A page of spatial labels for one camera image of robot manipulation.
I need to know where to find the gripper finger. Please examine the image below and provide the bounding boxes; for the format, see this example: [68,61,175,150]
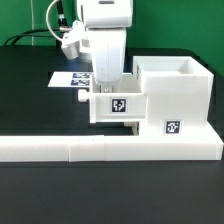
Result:
[101,85,112,93]

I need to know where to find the white drawer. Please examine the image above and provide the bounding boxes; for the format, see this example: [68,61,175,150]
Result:
[124,122,139,136]
[78,73,147,123]

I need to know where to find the white drawer cabinet box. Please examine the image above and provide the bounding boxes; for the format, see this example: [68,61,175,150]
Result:
[133,56,214,135]

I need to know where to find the white marker tag sheet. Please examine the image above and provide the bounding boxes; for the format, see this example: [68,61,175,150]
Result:
[47,71,138,89]

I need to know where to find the white front drawer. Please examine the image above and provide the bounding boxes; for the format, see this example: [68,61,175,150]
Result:
[124,122,139,136]

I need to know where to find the black cables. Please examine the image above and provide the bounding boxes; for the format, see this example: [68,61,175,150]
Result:
[2,0,74,47]

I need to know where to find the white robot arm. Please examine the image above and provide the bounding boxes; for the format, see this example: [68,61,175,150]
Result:
[45,0,133,92]

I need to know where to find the white L-shaped fence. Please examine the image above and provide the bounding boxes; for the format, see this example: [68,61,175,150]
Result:
[0,127,223,162]

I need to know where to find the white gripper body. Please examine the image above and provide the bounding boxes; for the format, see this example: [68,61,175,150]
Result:
[88,28,126,86]

